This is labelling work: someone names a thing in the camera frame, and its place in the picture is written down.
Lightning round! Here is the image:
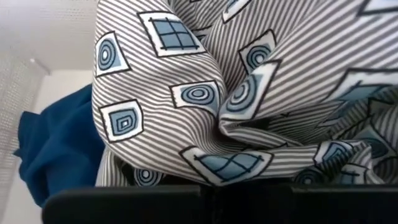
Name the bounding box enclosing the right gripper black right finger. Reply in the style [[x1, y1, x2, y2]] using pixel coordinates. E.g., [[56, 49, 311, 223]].
[[213, 182, 398, 224]]

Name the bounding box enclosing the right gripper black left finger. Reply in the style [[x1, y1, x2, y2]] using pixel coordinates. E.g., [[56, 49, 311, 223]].
[[42, 184, 214, 224]]

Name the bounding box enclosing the dark blue scrub garment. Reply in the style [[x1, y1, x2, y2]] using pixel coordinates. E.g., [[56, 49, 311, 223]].
[[12, 83, 107, 208]]

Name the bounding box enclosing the grey patterned hospital gown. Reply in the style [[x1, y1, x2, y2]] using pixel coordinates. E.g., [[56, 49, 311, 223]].
[[91, 0, 398, 188]]

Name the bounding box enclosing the white perforated plastic basket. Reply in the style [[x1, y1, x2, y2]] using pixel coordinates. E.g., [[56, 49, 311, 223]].
[[0, 0, 101, 224]]

